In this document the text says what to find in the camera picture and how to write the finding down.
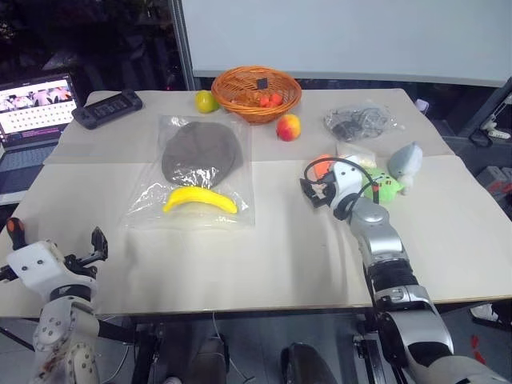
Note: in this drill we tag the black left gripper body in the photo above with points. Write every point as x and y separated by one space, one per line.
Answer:
82 266

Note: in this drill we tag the black rounded shape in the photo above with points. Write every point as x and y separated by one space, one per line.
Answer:
306 366

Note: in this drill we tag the white table cloth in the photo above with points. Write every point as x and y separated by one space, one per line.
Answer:
120 132

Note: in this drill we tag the grey rounded shape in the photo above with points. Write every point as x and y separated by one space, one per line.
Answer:
210 360

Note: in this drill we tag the green plush toy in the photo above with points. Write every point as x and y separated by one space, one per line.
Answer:
386 186

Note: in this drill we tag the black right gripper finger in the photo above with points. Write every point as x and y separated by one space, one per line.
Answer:
316 202
308 187

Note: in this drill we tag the open laptop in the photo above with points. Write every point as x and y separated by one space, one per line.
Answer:
34 108

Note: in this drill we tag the small white pouch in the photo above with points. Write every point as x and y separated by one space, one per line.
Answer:
356 150

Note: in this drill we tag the orange wicker basket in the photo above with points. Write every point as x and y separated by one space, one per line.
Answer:
256 114

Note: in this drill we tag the small black card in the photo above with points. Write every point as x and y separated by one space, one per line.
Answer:
262 84

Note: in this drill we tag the red yellow peach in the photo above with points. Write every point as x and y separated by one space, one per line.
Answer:
289 128

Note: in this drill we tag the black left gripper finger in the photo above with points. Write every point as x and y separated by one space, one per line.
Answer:
105 248
97 239

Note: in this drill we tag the green apple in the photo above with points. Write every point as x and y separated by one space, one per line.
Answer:
206 102

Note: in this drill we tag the white projection board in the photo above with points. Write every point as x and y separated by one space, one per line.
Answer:
340 36

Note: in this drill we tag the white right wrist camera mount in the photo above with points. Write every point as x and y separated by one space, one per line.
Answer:
347 182

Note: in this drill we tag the yellow toy banana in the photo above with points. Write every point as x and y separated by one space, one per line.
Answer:
200 198

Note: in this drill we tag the clear plastic zip bag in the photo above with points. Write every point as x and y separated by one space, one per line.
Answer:
236 176

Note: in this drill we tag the gray cloth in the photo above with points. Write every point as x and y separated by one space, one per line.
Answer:
202 152

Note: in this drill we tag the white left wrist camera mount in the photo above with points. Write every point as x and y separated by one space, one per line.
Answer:
36 266

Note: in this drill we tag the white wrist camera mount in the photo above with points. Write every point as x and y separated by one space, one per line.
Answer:
347 182
36 266

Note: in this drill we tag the black handheld game controller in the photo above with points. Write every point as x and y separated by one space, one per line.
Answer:
106 108

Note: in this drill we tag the small red fruit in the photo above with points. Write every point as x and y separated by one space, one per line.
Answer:
276 99
264 101

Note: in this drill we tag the grey board post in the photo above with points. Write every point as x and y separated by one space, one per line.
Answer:
184 44

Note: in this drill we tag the grey shark plush toy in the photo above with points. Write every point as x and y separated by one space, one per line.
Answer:
406 160

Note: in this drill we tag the small white object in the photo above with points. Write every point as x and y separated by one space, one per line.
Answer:
422 105

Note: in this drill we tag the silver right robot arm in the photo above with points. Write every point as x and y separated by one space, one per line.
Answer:
380 244

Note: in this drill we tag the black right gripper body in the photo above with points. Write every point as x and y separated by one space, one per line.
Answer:
326 192

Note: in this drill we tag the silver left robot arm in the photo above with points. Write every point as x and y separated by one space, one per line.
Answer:
60 328

